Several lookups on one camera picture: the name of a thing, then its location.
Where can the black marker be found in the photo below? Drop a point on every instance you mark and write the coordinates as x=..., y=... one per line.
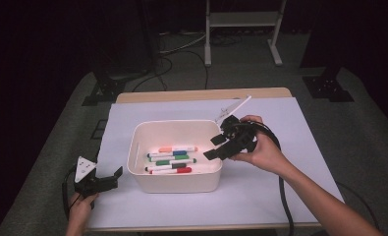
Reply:
x=179, y=165

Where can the black stand base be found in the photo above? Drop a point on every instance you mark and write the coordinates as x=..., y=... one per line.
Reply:
x=104, y=90
x=327, y=88

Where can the white metal stand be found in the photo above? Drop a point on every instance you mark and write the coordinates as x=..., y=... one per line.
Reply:
x=240, y=19

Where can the red marker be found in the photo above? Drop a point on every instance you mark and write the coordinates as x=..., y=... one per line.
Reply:
x=185, y=170

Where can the black floor hatch frame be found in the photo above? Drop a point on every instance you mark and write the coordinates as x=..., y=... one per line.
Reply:
x=99, y=129

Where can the green marker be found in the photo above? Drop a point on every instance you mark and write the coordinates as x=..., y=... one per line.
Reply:
x=181, y=157
x=163, y=162

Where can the orange marker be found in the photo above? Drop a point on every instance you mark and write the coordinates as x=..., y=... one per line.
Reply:
x=168, y=149

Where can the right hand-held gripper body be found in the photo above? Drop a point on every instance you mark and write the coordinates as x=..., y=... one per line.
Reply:
x=240, y=137

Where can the person's right hand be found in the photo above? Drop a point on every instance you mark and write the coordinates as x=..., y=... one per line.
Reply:
x=268, y=154

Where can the person's left hand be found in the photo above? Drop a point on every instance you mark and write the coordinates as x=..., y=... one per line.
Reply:
x=80, y=208

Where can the white table mat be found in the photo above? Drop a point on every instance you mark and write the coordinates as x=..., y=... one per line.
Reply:
x=181, y=209

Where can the white plastic storage box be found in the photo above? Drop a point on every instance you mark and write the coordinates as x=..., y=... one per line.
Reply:
x=175, y=182

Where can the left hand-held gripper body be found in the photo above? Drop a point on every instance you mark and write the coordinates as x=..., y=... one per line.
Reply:
x=90, y=187

